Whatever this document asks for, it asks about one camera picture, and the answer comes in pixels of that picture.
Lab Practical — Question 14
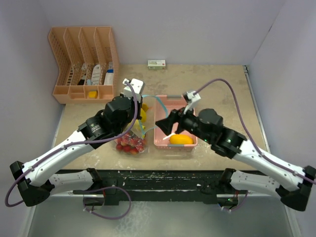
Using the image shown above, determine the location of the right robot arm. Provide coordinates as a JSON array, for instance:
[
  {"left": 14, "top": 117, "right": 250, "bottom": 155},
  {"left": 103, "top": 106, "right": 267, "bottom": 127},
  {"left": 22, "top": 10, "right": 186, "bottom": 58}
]
[{"left": 155, "top": 109, "right": 316, "bottom": 211}]

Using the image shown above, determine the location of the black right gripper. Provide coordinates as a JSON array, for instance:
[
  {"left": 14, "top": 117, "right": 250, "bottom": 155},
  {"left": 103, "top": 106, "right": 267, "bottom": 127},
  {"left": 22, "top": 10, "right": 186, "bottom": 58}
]
[{"left": 156, "top": 102, "right": 212, "bottom": 143}]

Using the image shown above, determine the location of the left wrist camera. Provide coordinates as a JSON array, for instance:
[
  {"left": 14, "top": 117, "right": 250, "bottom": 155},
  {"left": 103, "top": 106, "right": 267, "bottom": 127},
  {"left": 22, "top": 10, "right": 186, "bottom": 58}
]
[{"left": 122, "top": 79, "right": 145, "bottom": 101}]

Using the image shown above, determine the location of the red strawberry cluster with leaves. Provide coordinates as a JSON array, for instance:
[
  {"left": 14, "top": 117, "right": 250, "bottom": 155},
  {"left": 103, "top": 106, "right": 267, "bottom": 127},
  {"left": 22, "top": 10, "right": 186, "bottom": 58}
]
[{"left": 115, "top": 134, "right": 148, "bottom": 156}]

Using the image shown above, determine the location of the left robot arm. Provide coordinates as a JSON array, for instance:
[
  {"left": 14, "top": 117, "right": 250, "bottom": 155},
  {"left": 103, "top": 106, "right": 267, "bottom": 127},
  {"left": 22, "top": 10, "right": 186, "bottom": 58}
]
[{"left": 10, "top": 94, "right": 143, "bottom": 207}]

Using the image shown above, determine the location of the clear orange-zipper bag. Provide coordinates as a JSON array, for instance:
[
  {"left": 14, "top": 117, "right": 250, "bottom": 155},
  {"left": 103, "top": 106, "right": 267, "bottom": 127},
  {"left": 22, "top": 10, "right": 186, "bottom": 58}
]
[{"left": 113, "top": 130, "right": 150, "bottom": 156}]

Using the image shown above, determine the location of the yellow sponge in organizer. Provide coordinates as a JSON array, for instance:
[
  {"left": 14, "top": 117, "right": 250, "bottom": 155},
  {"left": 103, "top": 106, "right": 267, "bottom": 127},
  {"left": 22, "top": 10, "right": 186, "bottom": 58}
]
[{"left": 88, "top": 91, "right": 98, "bottom": 99}]

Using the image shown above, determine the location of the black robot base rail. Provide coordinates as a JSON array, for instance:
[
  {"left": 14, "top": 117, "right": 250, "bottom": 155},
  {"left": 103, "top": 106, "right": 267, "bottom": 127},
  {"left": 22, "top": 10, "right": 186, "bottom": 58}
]
[{"left": 51, "top": 169, "right": 250, "bottom": 205}]

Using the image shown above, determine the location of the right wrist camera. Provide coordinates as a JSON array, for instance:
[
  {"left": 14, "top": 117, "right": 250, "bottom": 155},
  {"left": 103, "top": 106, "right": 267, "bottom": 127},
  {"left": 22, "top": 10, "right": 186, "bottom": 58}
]
[{"left": 183, "top": 90, "right": 201, "bottom": 114}]

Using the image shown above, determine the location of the orange desk file organizer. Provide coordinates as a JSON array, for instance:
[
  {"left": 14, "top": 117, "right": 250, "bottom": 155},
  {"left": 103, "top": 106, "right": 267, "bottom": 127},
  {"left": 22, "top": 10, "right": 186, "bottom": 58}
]
[{"left": 48, "top": 26, "right": 120, "bottom": 104}]

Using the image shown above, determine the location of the white tube in organizer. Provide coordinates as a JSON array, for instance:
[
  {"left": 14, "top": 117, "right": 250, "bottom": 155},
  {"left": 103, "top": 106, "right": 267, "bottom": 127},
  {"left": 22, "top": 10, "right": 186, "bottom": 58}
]
[{"left": 91, "top": 64, "right": 102, "bottom": 85}]

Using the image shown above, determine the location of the yellow mango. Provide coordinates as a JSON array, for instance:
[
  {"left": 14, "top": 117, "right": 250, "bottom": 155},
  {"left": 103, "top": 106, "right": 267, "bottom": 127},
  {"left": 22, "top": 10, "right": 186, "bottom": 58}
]
[{"left": 169, "top": 134, "right": 195, "bottom": 145}]

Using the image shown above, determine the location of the clear blue-zipper bag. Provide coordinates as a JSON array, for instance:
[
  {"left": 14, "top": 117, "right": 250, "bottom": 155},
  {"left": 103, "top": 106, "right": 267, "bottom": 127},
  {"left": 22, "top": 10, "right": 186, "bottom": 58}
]
[{"left": 131, "top": 95, "right": 168, "bottom": 139}]

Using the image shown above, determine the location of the pink plastic basket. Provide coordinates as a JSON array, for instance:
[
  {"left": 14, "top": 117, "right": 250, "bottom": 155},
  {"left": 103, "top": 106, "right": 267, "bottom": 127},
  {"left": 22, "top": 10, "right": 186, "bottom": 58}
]
[{"left": 154, "top": 95, "right": 198, "bottom": 151}]

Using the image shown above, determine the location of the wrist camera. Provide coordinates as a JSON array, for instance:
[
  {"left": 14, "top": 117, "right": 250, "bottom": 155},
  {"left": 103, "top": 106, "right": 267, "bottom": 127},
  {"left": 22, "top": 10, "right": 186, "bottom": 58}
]
[
  {"left": 122, "top": 79, "right": 145, "bottom": 101},
  {"left": 183, "top": 90, "right": 201, "bottom": 114}
]

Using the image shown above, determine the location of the green white small box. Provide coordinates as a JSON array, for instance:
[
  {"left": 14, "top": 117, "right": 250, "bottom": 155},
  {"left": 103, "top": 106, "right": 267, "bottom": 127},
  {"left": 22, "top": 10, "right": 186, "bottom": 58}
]
[{"left": 147, "top": 59, "right": 166, "bottom": 70}]

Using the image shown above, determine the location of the yellow banana bunch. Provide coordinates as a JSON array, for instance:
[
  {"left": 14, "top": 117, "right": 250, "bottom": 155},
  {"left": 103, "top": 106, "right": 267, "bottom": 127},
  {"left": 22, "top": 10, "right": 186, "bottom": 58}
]
[{"left": 134, "top": 104, "right": 149, "bottom": 131}]

